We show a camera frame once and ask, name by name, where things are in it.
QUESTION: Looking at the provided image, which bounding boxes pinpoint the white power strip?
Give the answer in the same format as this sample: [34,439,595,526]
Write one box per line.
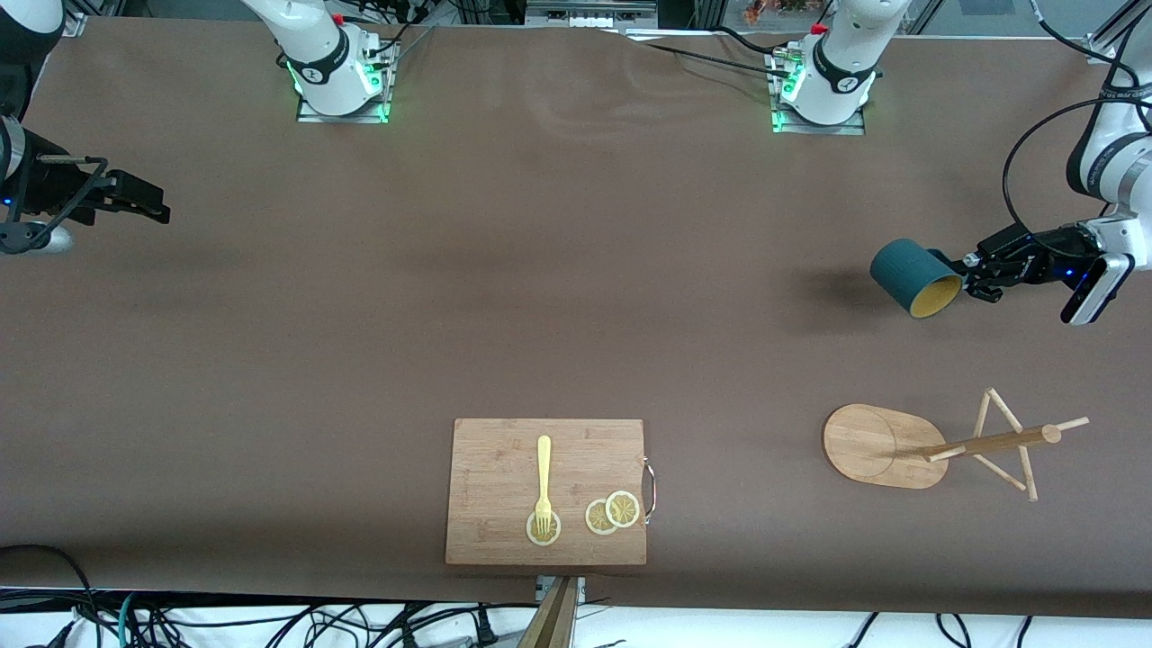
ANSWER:
[526,2,658,28]

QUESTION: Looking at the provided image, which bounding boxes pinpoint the black looped floor cable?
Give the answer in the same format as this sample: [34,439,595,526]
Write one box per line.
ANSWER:
[0,544,95,648]

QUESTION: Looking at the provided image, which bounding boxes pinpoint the teal floor cable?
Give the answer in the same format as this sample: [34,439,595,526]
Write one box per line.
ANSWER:
[117,591,145,648]

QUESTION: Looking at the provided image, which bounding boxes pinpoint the yellow plastic fork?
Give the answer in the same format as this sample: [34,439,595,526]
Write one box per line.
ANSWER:
[535,436,554,536]

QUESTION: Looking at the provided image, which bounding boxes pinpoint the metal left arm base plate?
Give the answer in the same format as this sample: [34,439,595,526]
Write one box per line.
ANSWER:
[771,54,866,136]

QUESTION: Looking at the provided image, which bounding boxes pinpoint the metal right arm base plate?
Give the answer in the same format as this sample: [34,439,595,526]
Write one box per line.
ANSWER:
[296,40,392,124]

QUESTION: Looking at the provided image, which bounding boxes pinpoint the aluminium frame profile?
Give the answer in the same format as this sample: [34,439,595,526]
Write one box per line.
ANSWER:
[1084,0,1152,64]

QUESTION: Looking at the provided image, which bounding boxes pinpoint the teal ribbed cup with handle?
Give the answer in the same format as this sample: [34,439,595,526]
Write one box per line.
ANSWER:
[869,238,967,320]

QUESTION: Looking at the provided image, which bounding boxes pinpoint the black cable across table top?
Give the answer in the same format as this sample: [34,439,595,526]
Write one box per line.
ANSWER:
[621,25,793,80]

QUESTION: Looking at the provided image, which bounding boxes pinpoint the wooden cup rack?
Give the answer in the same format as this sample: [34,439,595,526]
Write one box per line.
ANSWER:
[822,388,1090,503]

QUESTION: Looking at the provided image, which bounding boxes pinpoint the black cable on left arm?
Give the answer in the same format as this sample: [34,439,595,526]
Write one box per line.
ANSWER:
[1002,0,1152,237]

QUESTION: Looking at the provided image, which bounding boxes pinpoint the wooden cutting board, metal handle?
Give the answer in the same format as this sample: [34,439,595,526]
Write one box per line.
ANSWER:
[445,418,656,567]

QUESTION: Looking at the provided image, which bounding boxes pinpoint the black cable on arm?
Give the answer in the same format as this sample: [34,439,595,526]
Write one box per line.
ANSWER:
[1002,0,1152,237]
[0,157,111,255]

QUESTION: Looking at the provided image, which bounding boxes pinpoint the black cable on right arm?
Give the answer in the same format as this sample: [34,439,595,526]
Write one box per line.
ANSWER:
[0,157,111,255]

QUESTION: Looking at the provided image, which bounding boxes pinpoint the wooden post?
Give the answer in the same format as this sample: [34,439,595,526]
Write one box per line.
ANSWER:
[517,576,578,648]

